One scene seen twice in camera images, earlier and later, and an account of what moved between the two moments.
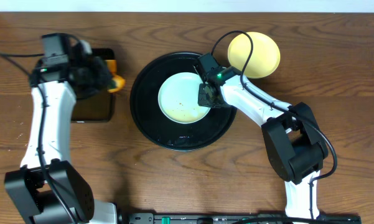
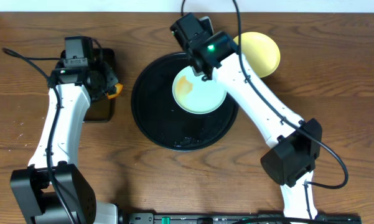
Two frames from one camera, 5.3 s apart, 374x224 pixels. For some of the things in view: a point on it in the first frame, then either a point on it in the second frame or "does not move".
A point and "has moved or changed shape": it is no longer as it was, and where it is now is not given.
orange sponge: [116, 82] → [119, 88]
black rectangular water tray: [98, 109] does not move
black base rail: [341, 218] does not move
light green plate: [178, 98] has moved or changed shape
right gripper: [201, 98] → [190, 60]
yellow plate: [264, 59] does not move
